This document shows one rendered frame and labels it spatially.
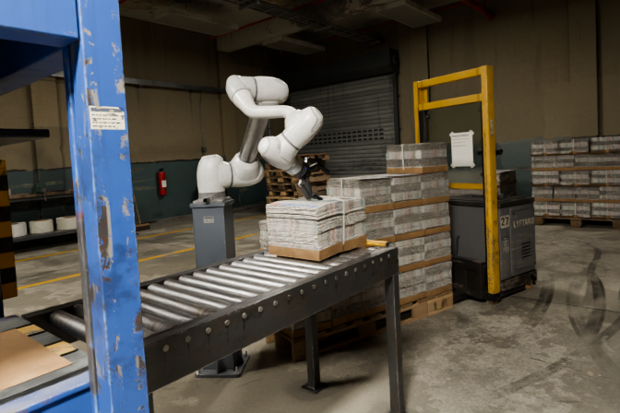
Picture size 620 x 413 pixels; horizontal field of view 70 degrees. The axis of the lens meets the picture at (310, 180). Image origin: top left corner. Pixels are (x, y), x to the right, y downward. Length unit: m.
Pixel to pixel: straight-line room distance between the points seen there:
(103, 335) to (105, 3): 0.59
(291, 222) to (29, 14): 1.31
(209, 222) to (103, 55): 1.80
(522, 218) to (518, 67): 5.61
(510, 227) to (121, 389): 3.43
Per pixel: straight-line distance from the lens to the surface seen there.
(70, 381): 1.12
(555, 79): 9.19
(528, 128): 9.22
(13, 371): 1.22
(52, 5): 0.89
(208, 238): 2.61
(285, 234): 1.92
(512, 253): 4.02
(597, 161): 7.38
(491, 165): 3.64
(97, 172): 0.86
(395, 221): 3.17
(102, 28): 0.91
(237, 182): 2.64
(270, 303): 1.44
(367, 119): 10.54
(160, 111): 9.89
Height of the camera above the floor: 1.23
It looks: 3 degrees down
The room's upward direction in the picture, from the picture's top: 3 degrees counter-clockwise
